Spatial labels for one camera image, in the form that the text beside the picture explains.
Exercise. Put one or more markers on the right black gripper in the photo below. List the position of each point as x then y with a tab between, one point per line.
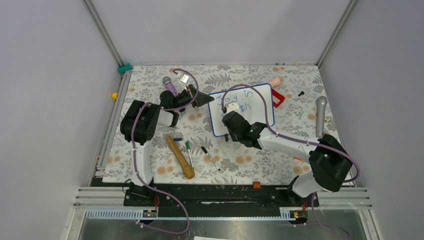
233	137

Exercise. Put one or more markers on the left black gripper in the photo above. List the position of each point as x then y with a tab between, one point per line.
202	98

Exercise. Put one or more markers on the blue-framed whiteboard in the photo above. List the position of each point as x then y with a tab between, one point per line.
255	104

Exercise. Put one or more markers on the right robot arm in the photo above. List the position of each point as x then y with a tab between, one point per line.
329	163

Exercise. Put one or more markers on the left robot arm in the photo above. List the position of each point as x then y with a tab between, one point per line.
139	124

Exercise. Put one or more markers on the floral patterned table mat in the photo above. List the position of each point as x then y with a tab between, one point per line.
239	164

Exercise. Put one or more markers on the purple patterned microphone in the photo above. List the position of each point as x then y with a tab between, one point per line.
167	81

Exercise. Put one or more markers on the black-capped marker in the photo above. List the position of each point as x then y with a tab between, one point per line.
210	158

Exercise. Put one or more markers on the green-capped marker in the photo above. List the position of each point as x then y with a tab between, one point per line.
187	144

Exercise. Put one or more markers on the red rectangular tray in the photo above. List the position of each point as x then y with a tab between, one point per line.
278	98

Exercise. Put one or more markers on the brown cork cylinder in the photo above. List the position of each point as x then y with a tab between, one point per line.
256	185

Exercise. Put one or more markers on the pink plastic cylinder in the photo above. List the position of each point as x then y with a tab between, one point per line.
276	81

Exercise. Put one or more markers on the teal corner clip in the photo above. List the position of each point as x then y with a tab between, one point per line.
123	69

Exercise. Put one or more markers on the small yellow block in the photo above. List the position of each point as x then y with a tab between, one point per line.
114	96

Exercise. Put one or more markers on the silver grey microphone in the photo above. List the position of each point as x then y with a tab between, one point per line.
321	103

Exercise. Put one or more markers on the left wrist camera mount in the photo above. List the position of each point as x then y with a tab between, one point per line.
183	79

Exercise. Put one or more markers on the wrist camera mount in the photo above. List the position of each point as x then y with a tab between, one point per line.
232	107
183	79

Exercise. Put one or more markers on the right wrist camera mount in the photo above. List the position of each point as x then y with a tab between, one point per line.
232	107

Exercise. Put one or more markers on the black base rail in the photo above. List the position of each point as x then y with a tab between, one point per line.
214	201

